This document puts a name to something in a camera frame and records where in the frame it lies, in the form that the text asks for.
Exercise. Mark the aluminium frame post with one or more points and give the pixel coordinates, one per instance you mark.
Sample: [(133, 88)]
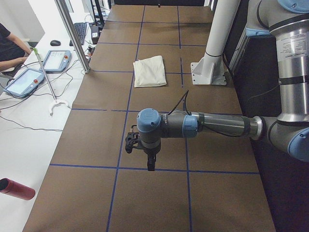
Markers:
[(65, 15)]

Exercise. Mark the far blue teach pendant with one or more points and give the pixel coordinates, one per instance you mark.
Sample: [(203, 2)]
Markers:
[(56, 61)]

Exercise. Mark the near blue teach pendant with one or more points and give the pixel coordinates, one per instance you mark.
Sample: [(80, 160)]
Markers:
[(25, 83)]

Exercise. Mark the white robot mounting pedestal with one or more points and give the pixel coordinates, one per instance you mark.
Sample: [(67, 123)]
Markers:
[(210, 69)]

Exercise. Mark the red cylindrical bottle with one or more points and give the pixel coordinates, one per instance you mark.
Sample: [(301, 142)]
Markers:
[(15, 189)]

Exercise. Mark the blue teach pendant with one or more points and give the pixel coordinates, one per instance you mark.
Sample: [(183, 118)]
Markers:
[(25, 83), (56, 61)]

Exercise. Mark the black computer mouse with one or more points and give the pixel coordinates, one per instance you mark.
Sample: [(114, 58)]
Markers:
[(55, 43)]

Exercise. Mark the cream white long-sleeve shirt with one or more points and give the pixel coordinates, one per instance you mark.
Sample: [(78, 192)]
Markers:
[(149, 72)]

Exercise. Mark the long metal grabber stick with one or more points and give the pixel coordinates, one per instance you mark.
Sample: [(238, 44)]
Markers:
[(56, 101)]

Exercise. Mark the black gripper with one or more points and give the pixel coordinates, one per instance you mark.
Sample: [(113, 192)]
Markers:
[(151, 152)]

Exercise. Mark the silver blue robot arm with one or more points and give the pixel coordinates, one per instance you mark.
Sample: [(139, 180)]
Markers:
[(288, 22)]

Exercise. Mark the seated person in black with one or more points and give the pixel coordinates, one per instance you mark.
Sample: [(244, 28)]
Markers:
[(13, 51)]

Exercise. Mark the black keyboard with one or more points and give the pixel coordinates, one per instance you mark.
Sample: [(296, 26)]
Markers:
[(80, 29)]

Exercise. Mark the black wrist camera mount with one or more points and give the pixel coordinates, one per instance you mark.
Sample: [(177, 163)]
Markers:
[(132, 141)]

